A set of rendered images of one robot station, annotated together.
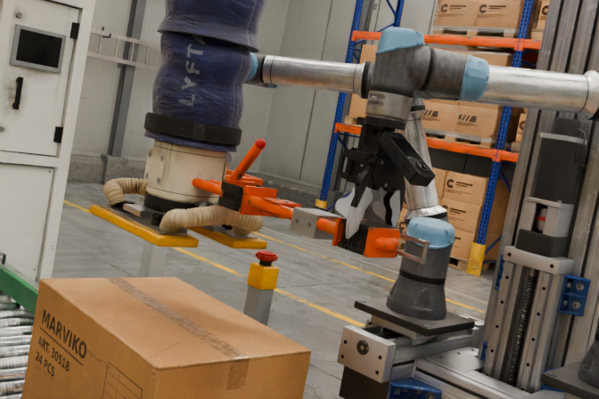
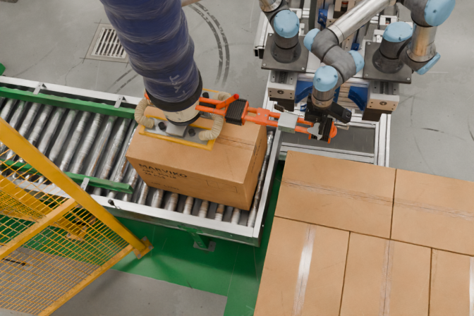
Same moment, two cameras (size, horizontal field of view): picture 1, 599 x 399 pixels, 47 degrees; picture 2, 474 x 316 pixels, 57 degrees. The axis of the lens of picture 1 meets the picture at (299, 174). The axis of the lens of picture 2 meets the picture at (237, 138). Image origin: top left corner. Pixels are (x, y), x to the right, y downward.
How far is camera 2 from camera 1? 1.56 m
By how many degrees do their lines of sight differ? 61
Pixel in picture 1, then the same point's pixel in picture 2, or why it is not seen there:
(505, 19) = not seen: outside the picture
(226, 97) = (195, 75)
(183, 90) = (177, 92)
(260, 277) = not seen: hidden behind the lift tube
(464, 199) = not seen: outside the picture
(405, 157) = (341, 117)
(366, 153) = (319, 117)
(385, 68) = (324, 95)
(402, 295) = (283, 56)
